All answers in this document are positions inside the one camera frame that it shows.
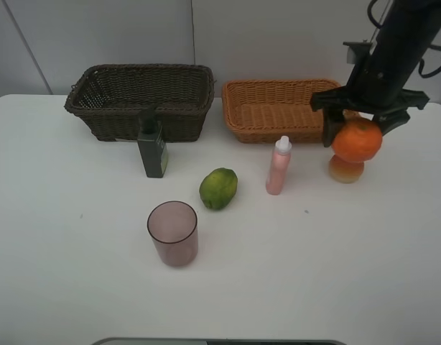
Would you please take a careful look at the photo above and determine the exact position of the orange mandarin fruit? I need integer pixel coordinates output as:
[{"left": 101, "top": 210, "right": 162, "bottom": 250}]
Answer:
[{"left": 331, "top": 117, "right": 383, "bottom": 163}]

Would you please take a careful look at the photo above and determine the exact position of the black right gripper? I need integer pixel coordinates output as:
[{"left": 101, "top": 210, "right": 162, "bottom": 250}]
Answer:
[{"left": 310, "top": 42, "right": 430, "bottom": 147}]

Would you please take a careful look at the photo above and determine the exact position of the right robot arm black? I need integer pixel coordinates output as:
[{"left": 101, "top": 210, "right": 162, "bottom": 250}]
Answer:
[{"left": 310, "top": 1, "right": 441, "bottom": 147}]

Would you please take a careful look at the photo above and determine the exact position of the green mango fruit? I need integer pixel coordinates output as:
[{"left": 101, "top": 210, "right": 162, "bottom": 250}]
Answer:
[{"left": 199, "top": 167, "right": 238, "bottom": 211}]

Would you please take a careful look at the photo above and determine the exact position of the pink spray bottle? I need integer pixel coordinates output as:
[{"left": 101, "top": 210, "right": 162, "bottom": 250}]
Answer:
[{"left": 266, "top": 136, "right": 292, "bottom": 196}]

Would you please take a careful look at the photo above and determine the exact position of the dark brown wicker basket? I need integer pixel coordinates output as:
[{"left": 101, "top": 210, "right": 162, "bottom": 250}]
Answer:
[{"left": 65, "top": 64, "right": 214, "bottom": 142}]

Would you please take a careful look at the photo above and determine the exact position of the translucent purple plastic cup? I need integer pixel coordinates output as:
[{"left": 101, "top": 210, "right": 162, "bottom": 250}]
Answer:
[{"left": 147, "top": 201, "right": 198, "bottom": 267}]

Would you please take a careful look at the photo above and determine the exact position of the red yellow peach fruit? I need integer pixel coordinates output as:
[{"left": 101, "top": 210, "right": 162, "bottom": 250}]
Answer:
[{"left": 328, "top": 155, "right": 364, "bottom": 183}]

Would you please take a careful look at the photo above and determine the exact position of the dark green pump bottle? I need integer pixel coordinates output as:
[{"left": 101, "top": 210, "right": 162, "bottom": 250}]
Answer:
[{"left": 137, "top": 105, "right": 169, "bottom": 178}]

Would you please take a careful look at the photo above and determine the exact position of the orange wicker basket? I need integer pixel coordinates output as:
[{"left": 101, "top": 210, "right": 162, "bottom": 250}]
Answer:
[{"left": 222, "top": 78, "right": 340, "bottom": 144}]

